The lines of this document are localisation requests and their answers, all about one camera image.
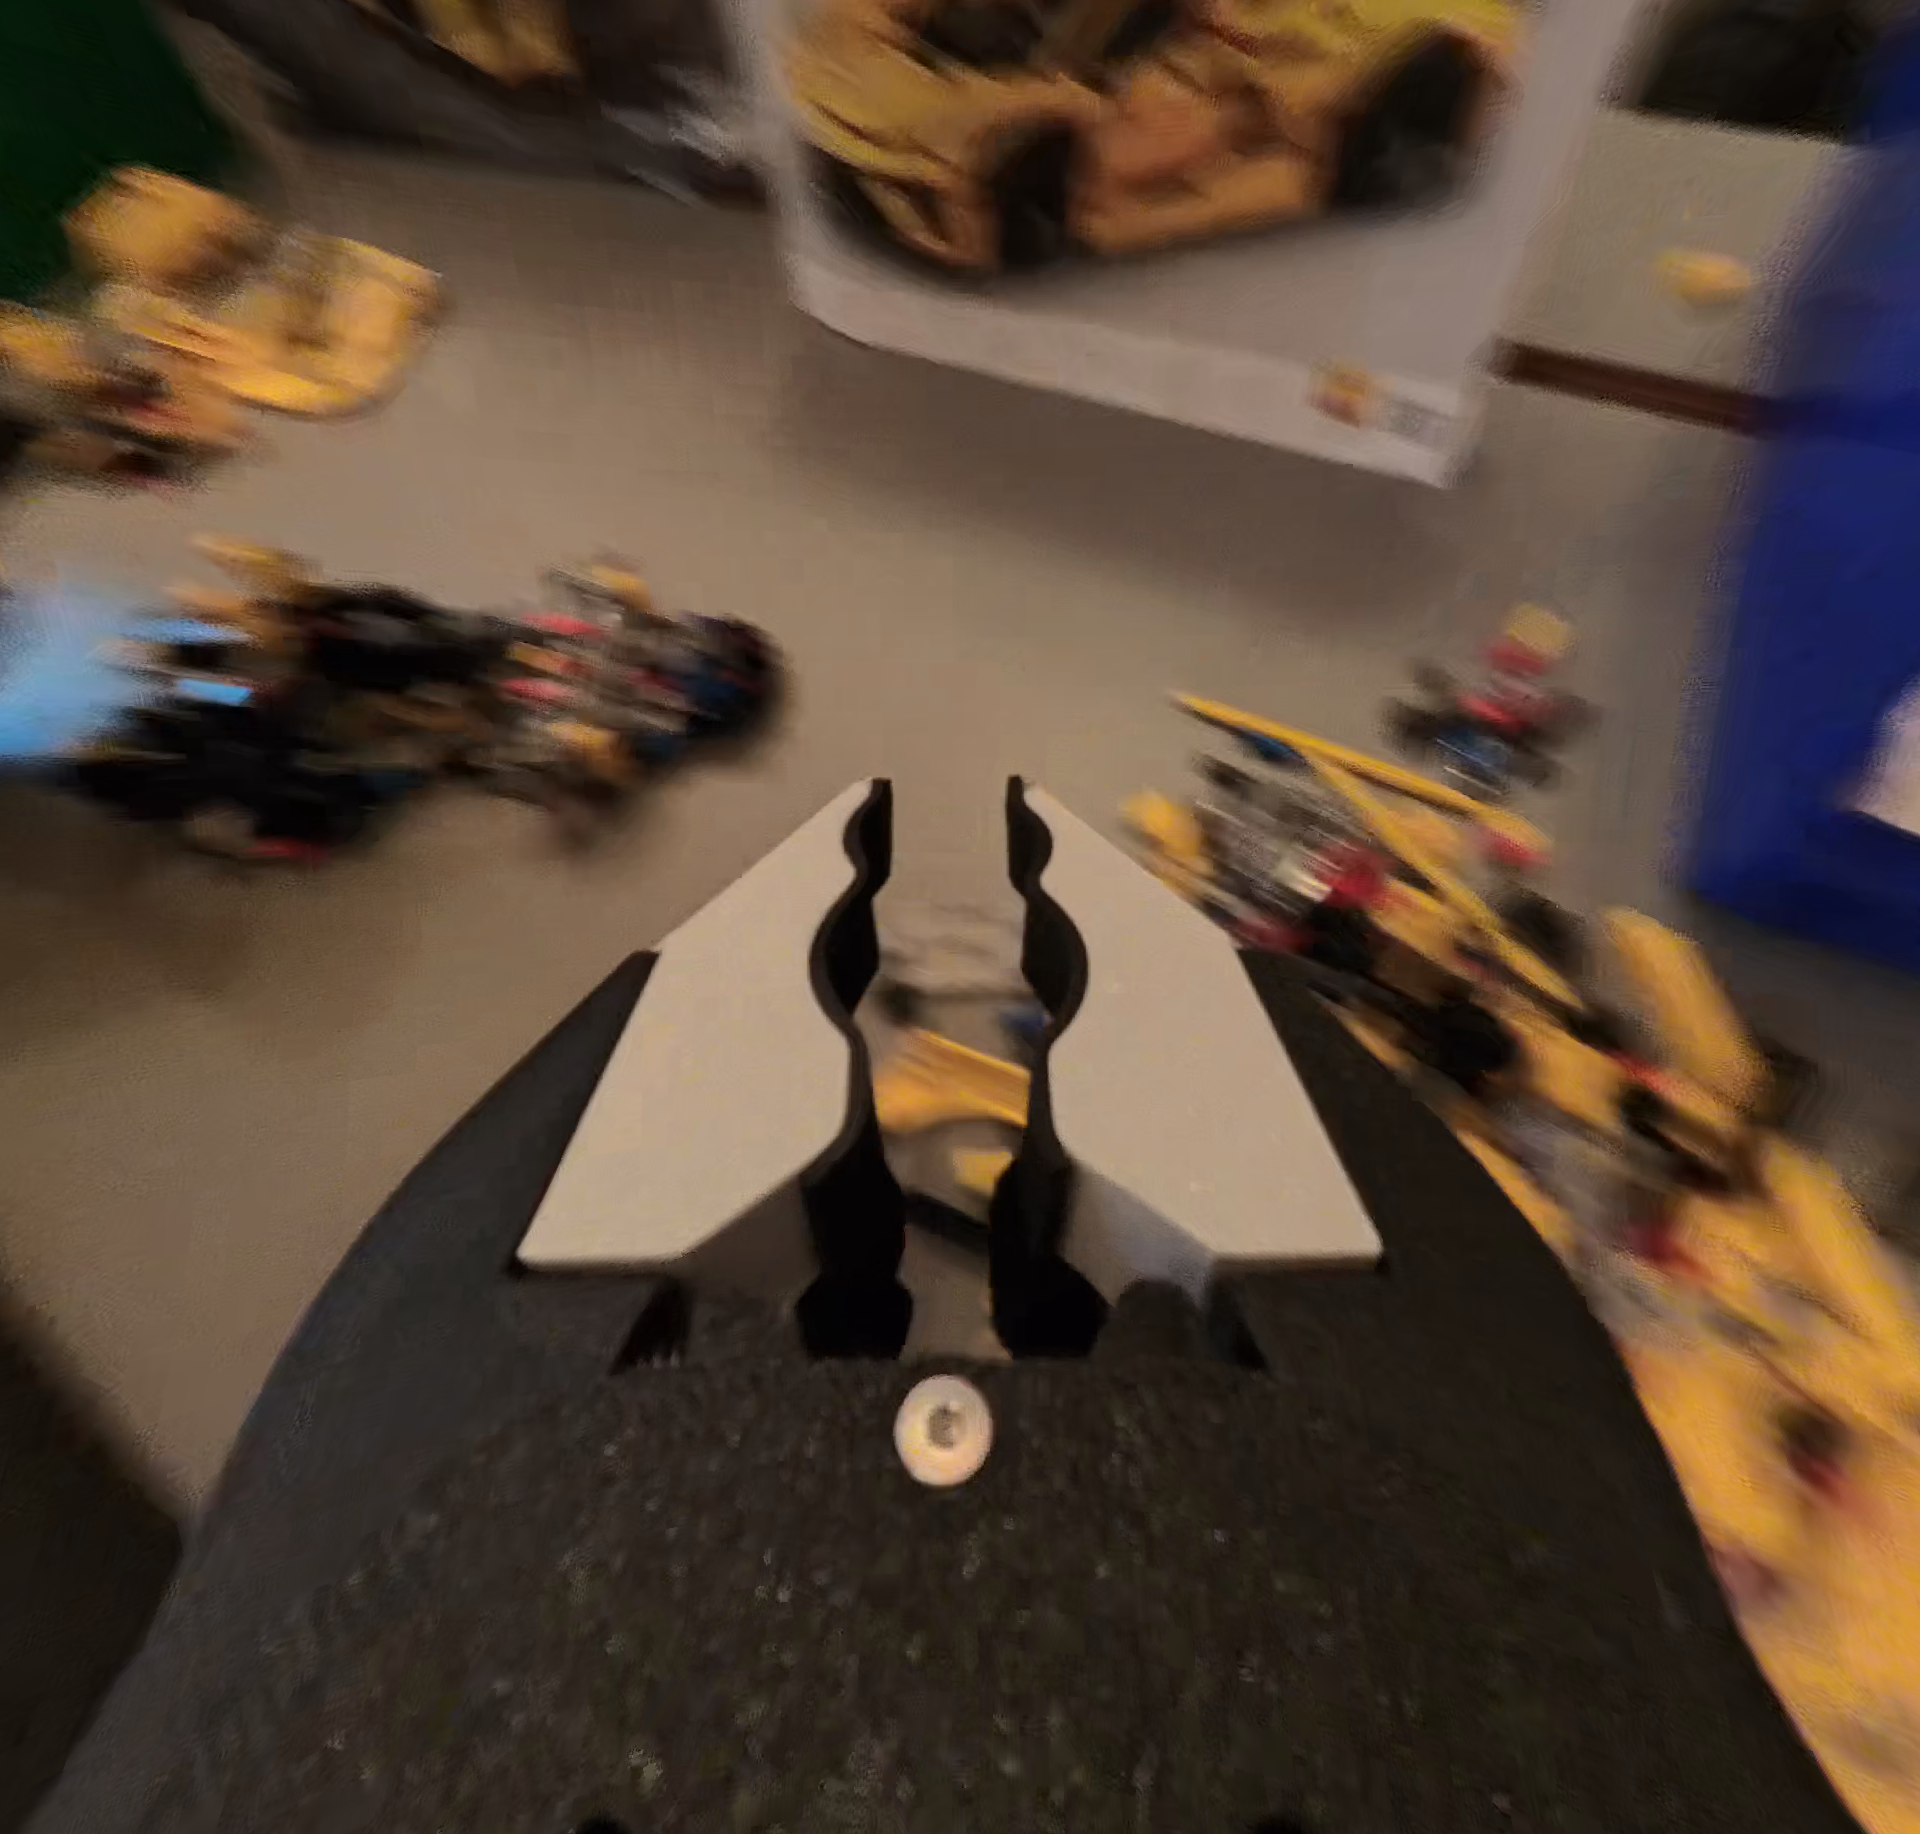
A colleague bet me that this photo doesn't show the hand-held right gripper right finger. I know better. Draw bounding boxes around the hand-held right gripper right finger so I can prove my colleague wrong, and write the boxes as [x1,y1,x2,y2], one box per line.
[992,774,1383,1363]

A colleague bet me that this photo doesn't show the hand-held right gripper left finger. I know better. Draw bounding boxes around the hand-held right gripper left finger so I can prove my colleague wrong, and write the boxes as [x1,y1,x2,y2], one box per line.
[511,774,918,1363]

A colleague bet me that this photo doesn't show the brick-built toy car chassis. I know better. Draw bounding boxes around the brick-built toy car chassis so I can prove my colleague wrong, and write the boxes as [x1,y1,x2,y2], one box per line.
[0,536,795,868]

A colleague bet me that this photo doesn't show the grey desk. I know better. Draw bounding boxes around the grey desk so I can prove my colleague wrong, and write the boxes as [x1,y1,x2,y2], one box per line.
[0,109,1920,1564]

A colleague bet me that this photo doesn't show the pile of loose bricks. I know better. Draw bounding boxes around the pile of loose bricks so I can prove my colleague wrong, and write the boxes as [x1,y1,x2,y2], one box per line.
[868,601,1920,1834]

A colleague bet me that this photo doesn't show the toy car instruction booklet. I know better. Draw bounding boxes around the toy car instruction booklet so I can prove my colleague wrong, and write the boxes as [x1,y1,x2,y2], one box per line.
[705,0,1664,490]

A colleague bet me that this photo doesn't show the blue storage bin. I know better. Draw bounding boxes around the blue storage bin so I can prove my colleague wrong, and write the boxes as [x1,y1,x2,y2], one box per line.
[1675,25,1920,959]

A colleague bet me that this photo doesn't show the wooden table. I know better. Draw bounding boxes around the wooden table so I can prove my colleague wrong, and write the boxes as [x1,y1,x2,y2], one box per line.
[1492,338,1778,439]

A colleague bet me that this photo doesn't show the yellow toy car roof panel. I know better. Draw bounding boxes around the yellow toy car roof panel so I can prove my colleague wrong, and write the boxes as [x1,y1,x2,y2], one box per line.
[88,220,448,418]

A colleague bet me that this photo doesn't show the dark toy car box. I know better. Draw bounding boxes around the dark toy car box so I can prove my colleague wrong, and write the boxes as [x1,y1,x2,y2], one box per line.
[142,0,768,210]

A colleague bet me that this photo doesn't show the green storage bin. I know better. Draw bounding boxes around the green storage bin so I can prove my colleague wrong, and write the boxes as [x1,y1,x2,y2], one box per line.
[0,0,236,300]

